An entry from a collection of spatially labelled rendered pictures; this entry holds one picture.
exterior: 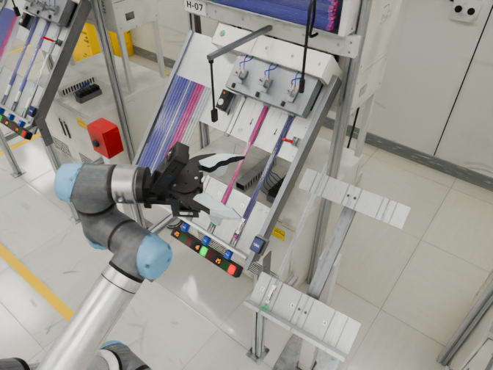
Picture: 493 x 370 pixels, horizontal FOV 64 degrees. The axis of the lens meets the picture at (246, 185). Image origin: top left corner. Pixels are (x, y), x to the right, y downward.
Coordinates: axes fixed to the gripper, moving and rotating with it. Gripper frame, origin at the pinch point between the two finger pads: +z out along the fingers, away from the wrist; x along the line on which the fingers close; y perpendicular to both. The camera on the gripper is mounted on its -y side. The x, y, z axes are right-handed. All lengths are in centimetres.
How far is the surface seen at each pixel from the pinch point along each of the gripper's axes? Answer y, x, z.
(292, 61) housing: 20, -71, 14
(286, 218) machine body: 83, -50, 18
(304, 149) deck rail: 41, -50, 20
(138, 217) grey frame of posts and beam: 101, -58, -52
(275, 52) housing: 20, -77, 8
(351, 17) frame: 3, -69, 30
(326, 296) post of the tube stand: 75, -11, 30
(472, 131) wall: 120, -153, 148
